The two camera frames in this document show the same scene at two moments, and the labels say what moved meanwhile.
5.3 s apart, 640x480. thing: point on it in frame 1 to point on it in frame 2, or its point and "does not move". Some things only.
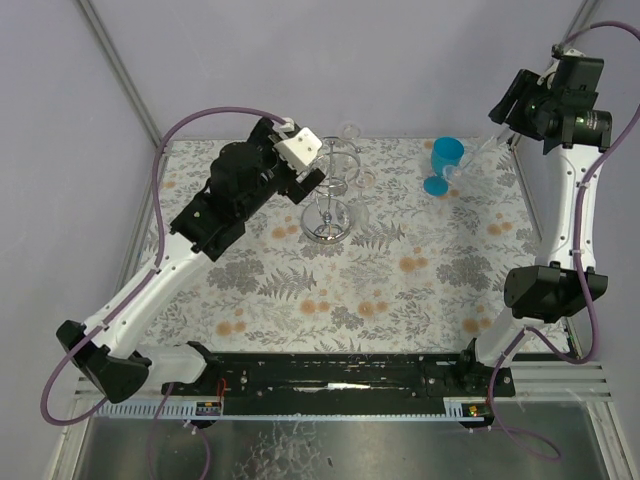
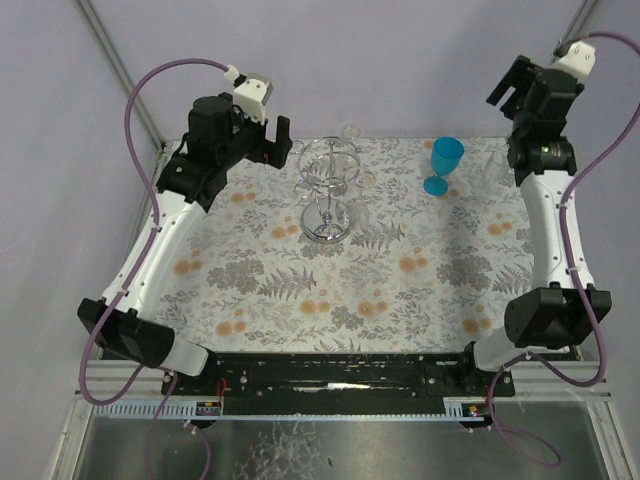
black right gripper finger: [520, 89] to [516, 77]
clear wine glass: [351, 131] does not move
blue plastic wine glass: [446, 151] does not move
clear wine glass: [362, 179] does not move
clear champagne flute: [452, 171] to [495, 170]
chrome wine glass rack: [328, 218] does not move
